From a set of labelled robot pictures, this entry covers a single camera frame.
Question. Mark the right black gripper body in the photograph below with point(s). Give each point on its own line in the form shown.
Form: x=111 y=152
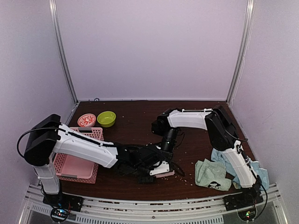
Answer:
x=167 y=154

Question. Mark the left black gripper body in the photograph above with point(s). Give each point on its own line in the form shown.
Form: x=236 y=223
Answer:
x=140 y=171

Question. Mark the pink towel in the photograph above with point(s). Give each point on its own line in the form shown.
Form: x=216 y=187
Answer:
x=166 y=174

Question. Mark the green towel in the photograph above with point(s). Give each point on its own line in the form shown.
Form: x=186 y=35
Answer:
x=211 y=175

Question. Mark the pink plastic basket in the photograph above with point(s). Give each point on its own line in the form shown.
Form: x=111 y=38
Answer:
x=74 y=169

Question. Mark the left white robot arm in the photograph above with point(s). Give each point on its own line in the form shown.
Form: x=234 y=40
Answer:
x=51 y=136

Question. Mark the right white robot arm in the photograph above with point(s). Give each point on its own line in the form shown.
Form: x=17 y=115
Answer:
x=223 y=137

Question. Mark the blue towel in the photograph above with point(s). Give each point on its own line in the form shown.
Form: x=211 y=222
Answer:
x=218 y=156

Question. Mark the green bowl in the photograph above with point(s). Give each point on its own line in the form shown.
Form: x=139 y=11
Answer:
x=106 y=119

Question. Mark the red patterned bowl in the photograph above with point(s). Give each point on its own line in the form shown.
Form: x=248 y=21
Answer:
x=86 y=120

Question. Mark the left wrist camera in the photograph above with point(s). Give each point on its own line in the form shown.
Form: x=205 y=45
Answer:
x=150 y=178

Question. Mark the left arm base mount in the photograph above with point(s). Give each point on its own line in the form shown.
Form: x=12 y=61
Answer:
x=62 y=206

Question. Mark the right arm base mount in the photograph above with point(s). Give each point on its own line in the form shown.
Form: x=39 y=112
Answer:
x=245 y=204

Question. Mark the right aluminium frame post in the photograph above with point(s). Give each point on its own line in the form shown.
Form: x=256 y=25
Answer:
x=242 y=50

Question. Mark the aluminium frame post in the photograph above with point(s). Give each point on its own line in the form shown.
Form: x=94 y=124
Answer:
x=62 y=55
x=242 y=50

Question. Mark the aluminium front rail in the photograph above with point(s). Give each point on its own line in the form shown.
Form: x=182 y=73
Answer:
x=207 y=210

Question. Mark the left aluminium frame post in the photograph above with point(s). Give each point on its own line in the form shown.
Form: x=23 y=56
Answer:
x=62 y=55

